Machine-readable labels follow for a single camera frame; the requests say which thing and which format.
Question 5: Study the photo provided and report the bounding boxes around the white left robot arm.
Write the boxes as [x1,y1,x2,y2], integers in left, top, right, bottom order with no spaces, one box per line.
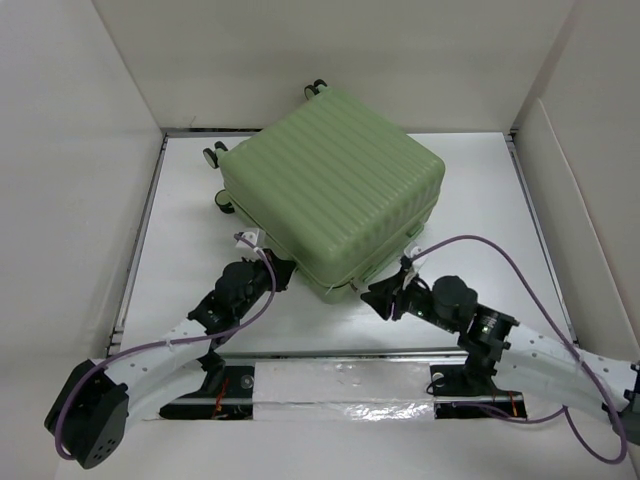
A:
[44,249,296,470]

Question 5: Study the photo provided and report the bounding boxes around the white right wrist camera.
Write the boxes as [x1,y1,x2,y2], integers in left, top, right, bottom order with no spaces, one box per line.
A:
[403,242,424,267]

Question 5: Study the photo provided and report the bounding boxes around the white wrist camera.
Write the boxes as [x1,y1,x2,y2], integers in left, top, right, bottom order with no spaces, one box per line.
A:
[403,242,424,267]
[234,228,264,249]

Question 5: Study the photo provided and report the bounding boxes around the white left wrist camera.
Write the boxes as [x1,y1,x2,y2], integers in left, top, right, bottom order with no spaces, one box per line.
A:
[234,228,264,249]

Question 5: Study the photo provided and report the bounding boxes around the aluminium table frame rail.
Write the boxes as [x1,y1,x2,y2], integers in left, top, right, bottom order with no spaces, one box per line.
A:
[102,127,581,416]

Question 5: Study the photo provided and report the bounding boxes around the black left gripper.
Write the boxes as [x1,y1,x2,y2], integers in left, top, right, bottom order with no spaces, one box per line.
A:
[234,249,295,319]

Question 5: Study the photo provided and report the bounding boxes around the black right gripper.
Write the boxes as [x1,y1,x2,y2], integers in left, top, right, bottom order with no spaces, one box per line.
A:
[358,268,457,334]

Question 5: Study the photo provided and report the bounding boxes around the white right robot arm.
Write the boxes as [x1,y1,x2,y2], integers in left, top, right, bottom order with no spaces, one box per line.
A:
[360,257,639,444]

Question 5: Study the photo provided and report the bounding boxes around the light green hard suitcase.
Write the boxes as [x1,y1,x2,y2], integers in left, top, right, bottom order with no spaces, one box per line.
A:
[203,80,446,304]

